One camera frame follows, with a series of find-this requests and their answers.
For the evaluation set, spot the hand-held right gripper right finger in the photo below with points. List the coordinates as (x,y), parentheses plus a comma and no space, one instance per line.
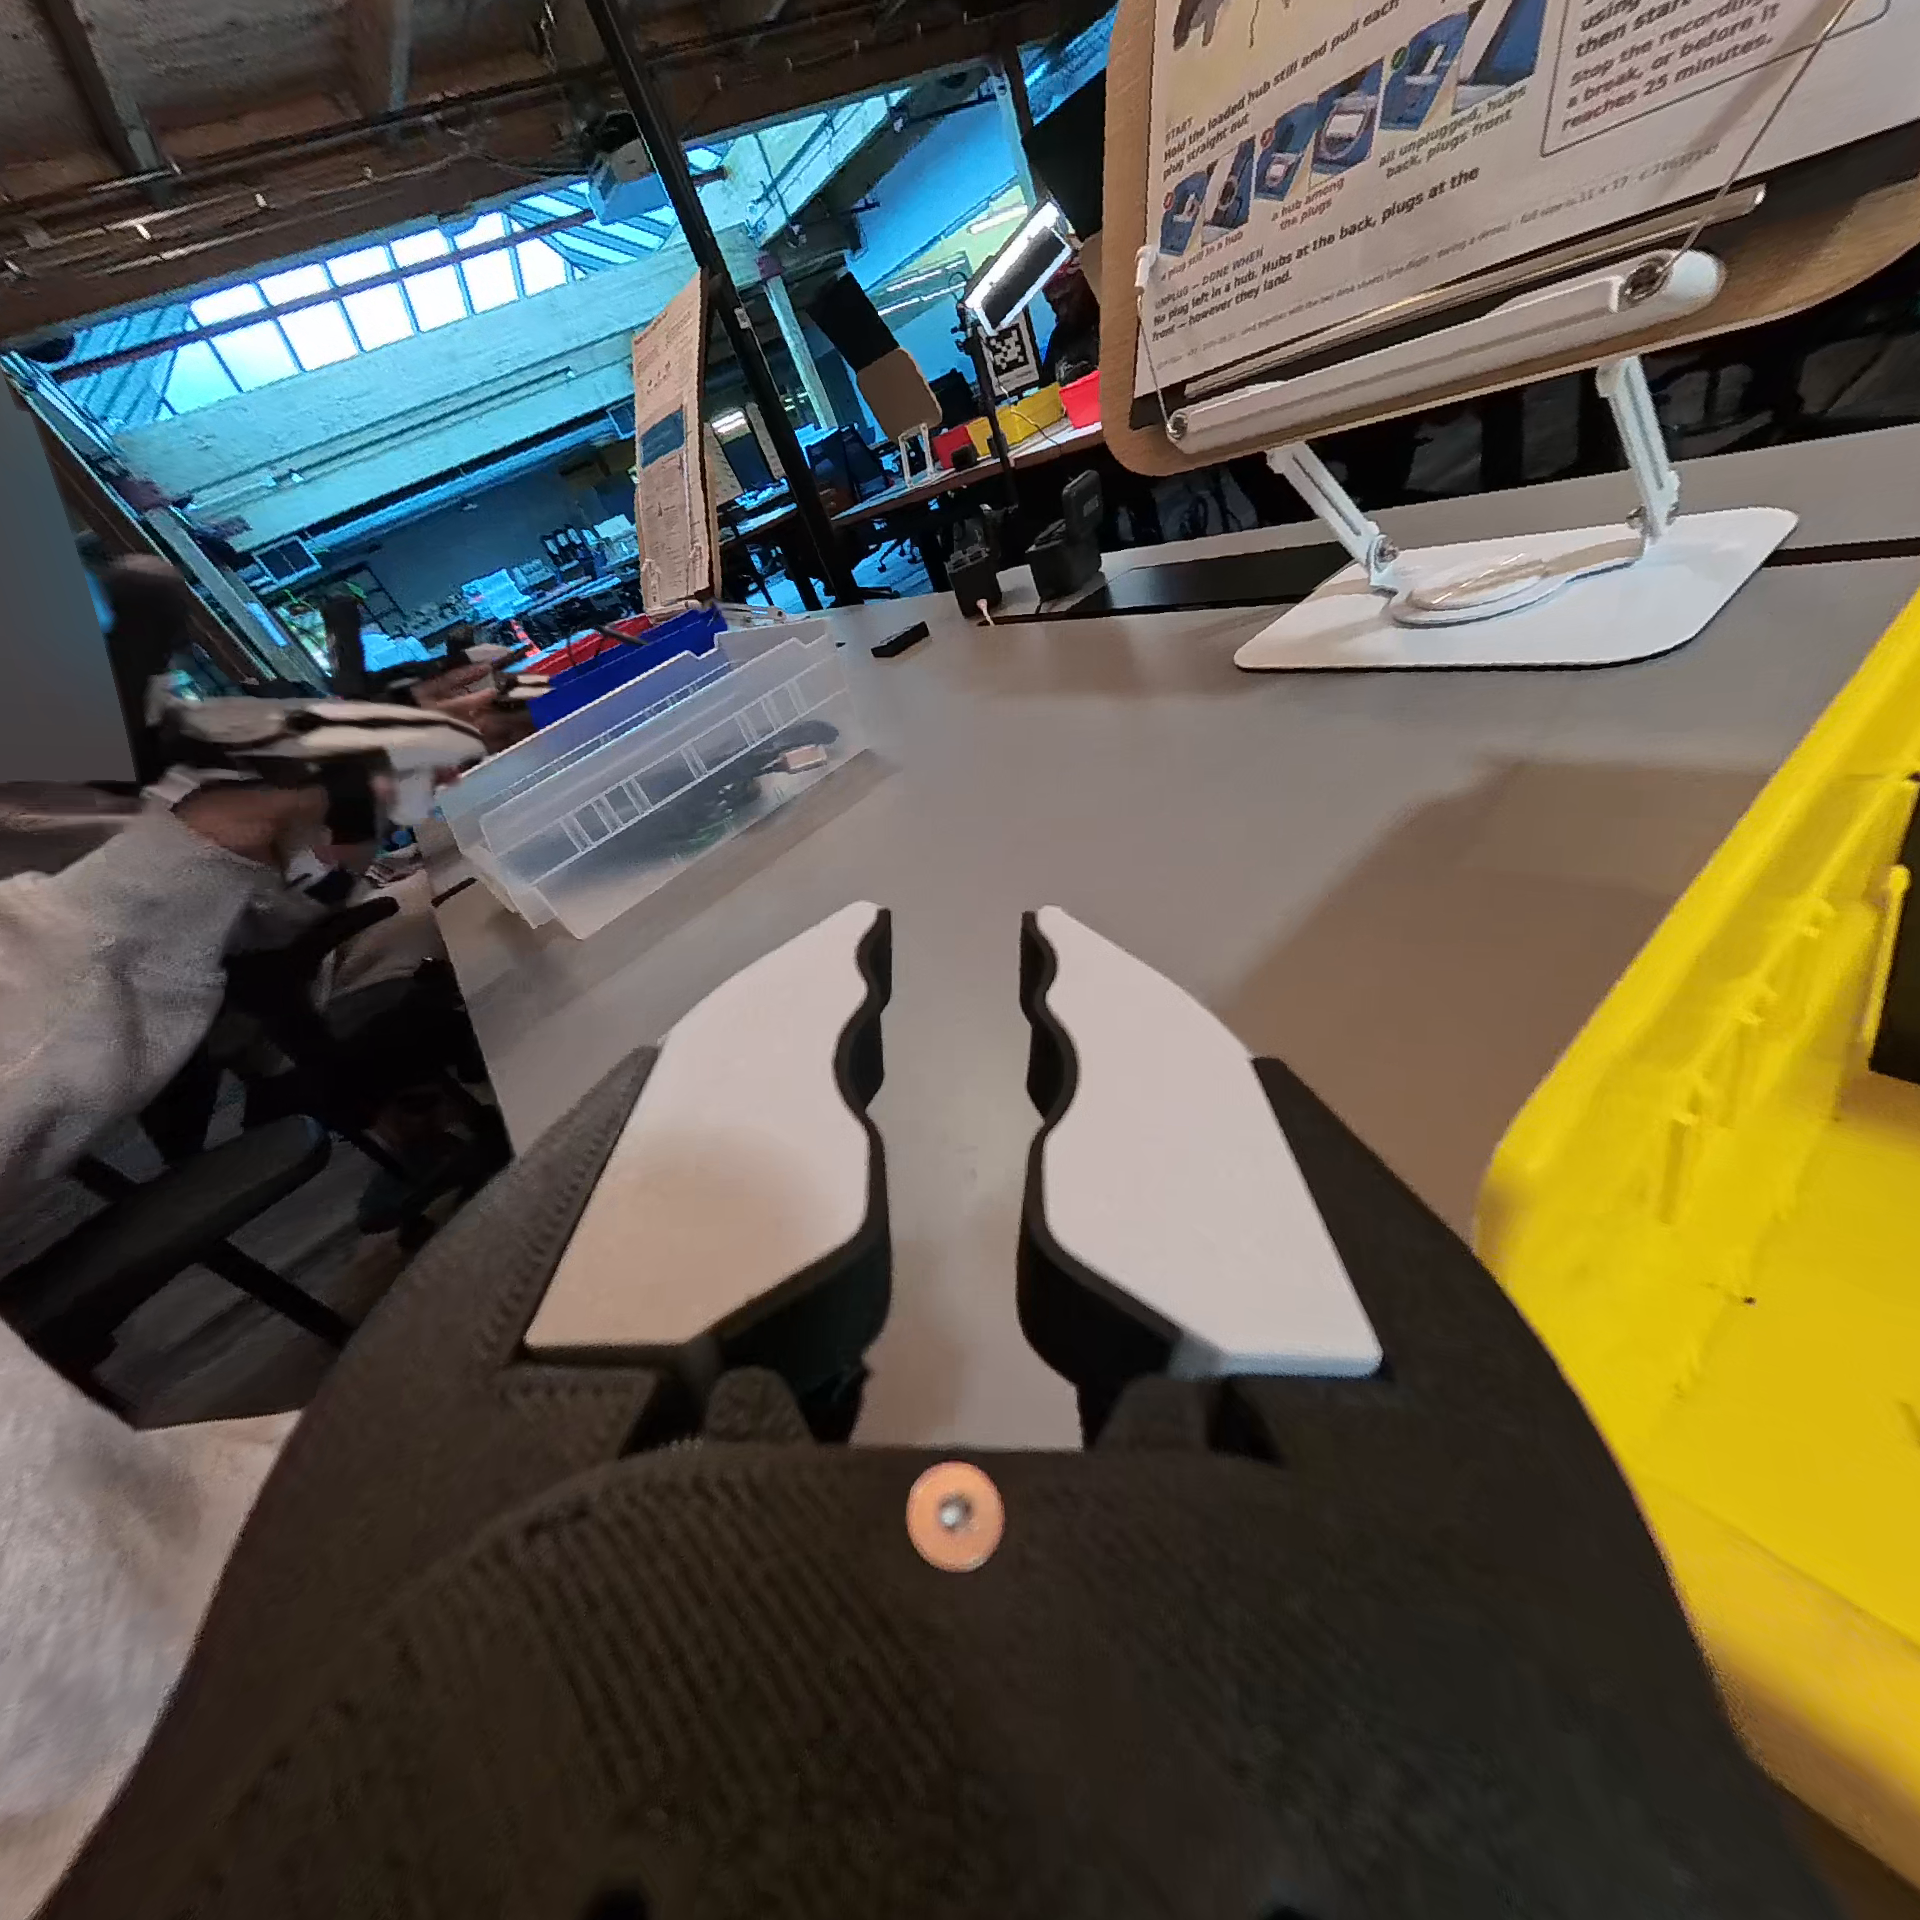
(1202,1186)

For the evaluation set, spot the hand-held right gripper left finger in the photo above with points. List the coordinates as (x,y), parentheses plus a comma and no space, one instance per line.
(706,1172)

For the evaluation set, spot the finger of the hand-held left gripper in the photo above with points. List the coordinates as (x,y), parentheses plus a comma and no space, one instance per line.
(435,758)

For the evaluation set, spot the yellow plastic bin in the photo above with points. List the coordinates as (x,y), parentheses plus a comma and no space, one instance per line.
(1725,1277)

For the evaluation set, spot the person's left forearm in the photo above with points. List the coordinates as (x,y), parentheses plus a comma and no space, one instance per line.
(106,961)

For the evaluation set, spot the grey desk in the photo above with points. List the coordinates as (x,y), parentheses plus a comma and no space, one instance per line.
(1202,841)

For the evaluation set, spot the red parts bin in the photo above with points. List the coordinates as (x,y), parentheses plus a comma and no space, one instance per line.
(580,657)

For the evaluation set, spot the blue plastic bin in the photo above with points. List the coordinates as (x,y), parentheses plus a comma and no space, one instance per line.
(629,665)

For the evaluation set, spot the clear plastic bin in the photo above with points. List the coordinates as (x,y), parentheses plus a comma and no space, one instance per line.
(676,780)

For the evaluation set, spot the cardboard panel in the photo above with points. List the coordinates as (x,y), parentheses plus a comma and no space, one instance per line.
(676,494)

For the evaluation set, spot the small black adapter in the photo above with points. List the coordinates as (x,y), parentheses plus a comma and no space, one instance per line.
(901,642)

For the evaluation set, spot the black office chair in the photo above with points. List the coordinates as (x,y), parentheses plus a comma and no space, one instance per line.
(149,1231)

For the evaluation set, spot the black steel column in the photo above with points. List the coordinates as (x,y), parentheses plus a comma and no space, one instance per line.
(706,254)

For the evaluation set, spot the black charging dock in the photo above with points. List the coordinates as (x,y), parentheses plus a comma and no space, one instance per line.
(1069,547)
(975,569)

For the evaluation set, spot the yellow storage box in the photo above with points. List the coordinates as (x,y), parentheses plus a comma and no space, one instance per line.
(1020,421)

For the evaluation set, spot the white document stand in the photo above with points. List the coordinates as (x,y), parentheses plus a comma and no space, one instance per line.
(1575,599)

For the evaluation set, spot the fiducial marker sign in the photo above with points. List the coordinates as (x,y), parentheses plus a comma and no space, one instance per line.
(1010,359)

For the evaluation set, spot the red storage box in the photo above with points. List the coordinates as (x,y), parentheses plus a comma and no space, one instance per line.
(1081,398)

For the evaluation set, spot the LED panel light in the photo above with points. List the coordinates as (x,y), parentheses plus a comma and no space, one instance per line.
(1020,265)

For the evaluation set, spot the printed instruction sheet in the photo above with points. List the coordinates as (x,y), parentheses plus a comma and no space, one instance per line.
(1425,182)

